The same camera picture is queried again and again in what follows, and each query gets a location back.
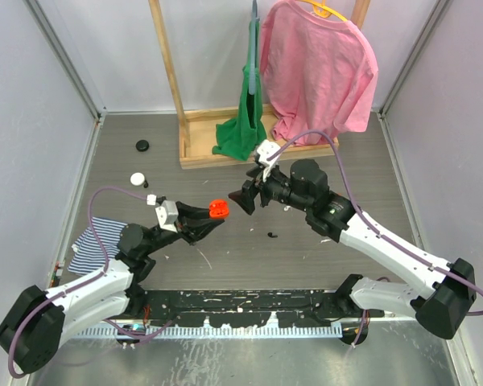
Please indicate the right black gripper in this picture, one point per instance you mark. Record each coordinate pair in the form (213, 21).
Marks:
(245, 196)

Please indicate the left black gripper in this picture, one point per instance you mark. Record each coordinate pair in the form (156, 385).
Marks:
(199, 230)

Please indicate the orange earbud case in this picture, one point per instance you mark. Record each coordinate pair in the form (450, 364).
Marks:
(218, 209)

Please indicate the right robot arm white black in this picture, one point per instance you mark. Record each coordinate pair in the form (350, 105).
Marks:
(436, 292)

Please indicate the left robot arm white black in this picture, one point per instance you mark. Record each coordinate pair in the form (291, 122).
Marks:
(42, 320)

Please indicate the white earbud case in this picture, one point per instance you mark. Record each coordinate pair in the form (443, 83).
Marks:
(137, 179)

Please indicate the black earbud case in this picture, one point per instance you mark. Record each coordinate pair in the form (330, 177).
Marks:
(142, 145)

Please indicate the green tank top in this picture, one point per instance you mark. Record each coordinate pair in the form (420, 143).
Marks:
(238, 137)

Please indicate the wooden clothes rack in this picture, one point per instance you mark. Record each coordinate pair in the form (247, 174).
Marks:
(198, 127)

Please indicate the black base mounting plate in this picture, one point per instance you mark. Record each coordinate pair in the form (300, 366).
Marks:
(242, 308)

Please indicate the blue white striped cloth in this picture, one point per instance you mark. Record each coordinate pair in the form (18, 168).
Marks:
(87, 253)

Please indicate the pink t-shirt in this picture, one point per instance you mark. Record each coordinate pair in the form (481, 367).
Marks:
(319, 74)

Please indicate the grey-blue clothes hanger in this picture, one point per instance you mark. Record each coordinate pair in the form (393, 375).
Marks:
(252, 87)

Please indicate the yellow clothes hanger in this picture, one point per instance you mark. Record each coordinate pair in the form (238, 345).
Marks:
(320, 9)

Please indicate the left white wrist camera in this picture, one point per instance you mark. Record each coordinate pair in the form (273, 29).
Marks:
(166, 212)

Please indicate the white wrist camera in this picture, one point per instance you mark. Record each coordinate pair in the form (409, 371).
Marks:
(166, 212)
(265, 156)

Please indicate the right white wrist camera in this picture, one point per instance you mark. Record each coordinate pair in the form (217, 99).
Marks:
(265, 156)

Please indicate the grey slotted cable duct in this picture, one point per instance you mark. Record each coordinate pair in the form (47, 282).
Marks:
(270, 331)

